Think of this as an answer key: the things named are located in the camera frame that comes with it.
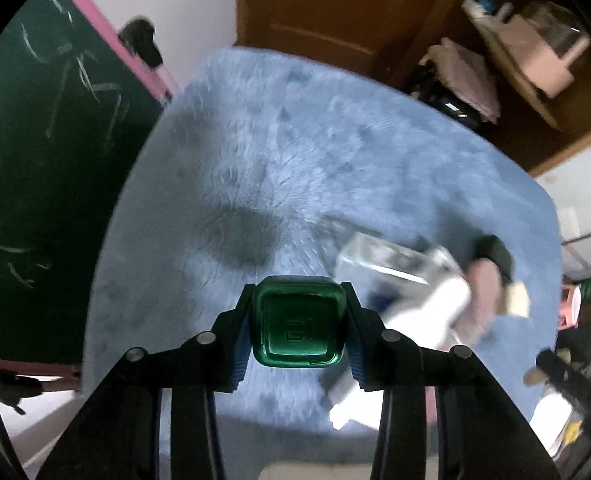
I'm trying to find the pink plastic stool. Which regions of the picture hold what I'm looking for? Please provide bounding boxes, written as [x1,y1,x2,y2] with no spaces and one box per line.
[558,282,583,331]

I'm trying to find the clear case with blue card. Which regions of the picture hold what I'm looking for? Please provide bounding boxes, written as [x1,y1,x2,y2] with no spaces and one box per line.
[335,232,463,286]

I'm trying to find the small cardboard box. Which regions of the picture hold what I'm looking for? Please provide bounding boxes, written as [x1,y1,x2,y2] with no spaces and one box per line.
[505,282,531,318]

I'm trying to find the pink hair rollers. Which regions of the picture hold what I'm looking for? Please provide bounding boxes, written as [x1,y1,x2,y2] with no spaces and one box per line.
[468,260,501,326]

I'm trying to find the wooden shelf cabinet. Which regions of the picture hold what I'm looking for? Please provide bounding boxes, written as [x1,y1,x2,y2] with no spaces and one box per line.
[390,0,591,176]

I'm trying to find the green chalkboard with pink frame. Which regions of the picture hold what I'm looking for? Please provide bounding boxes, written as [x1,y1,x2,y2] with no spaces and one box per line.
[0,0,179,376]

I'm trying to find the black case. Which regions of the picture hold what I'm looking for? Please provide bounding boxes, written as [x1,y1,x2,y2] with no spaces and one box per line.
[475,234,513,283]

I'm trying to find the black clip on chalkboard frame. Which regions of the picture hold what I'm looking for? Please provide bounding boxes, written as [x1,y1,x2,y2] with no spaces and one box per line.
[118,17,164,68]

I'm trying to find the white plastic bottle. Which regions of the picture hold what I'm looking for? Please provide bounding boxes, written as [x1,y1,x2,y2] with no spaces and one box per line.
[383,277,473,348]

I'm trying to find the pink folded cloth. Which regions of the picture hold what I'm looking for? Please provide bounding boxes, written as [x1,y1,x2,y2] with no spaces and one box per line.
[425,37,501,123]

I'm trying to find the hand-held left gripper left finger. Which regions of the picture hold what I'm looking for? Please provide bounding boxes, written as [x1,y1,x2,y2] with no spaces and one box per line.
[36,284,257,480]

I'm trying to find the black striped object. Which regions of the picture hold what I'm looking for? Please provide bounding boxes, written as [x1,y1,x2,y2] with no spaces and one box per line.
[535,350,591,411]

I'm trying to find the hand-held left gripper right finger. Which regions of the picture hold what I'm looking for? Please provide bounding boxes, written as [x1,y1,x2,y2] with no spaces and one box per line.
[342,282,561,480]

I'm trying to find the blue fuzzy blanket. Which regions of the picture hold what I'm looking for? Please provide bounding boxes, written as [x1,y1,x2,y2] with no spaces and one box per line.
[83,47,563,466]

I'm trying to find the green square box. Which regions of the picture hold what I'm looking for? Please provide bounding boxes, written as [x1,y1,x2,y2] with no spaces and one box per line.
[250,276,349,368]

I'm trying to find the black box under cloth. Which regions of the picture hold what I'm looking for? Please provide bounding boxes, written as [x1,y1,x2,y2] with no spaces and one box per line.
[410,80,481,131]

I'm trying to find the brown wooden door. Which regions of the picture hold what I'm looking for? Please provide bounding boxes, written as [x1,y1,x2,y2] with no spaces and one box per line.
[236,0,476,86]

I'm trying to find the white charger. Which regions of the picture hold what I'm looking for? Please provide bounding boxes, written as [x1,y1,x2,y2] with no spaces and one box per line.
[328,370,361,431]

